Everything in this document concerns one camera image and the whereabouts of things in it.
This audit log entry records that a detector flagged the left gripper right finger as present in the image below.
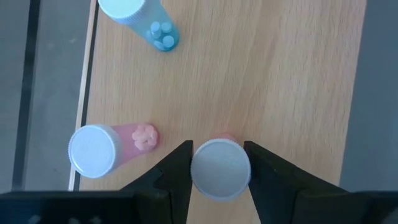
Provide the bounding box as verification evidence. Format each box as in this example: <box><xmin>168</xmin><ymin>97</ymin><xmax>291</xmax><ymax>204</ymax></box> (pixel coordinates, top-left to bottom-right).
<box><xmin>244</xmin><ymin>140</ymin><xmax>348</xmax><ymax>224</ymax></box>

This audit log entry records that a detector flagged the wooden shelf black metal frame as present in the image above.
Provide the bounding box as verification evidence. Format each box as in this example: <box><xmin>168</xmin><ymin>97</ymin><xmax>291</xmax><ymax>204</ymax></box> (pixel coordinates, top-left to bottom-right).
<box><xmin>67</xmin><ymin>0</ymin><xmax>368</xmax><ymax>224</ymax></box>

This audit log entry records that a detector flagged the pink pill bottle white cap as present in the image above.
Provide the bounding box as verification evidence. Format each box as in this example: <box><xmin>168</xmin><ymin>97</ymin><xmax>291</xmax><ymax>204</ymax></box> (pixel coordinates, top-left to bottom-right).
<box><xmin>190</xmin><ymin>133</ymin><xmax>252</xmax><ymax>202</ymax></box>
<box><xmin>68</xmin><ymin>123</ymin><xmax>160</xmax><ymax>179</ymax></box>

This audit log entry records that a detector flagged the teal pill bottle white cap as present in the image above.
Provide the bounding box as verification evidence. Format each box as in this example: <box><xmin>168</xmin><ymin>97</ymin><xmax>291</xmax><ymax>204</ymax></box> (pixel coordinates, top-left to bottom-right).
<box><xmin>98</xmin><ymin>0</ymin><xmax>180</xmax><ymax>52</ymax></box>

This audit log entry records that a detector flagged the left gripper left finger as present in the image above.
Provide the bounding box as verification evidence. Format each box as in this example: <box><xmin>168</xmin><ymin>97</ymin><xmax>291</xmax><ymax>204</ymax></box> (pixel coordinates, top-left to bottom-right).
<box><xmin>119</xmin><ymin>139</ymin><xmax>194</xmax><ymax>224</ymax></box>

